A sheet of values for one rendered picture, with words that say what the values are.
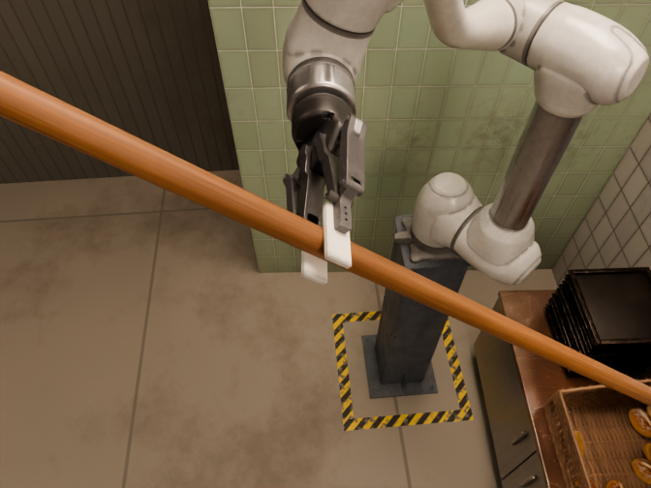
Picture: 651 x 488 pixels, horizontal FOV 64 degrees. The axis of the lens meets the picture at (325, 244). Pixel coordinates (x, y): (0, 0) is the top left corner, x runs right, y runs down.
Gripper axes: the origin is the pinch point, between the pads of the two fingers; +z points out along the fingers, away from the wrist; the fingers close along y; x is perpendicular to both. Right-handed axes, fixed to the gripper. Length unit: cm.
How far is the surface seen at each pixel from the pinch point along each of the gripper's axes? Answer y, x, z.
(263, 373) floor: 168, -98, -66
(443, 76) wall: 25, -77, -123
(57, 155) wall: 230, 13, -197
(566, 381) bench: 50, -152, -37
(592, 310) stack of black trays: 28, -137, -50
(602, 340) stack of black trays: 28, -135, -39
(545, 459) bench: 60, -140, -10
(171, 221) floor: 204, -53, -161
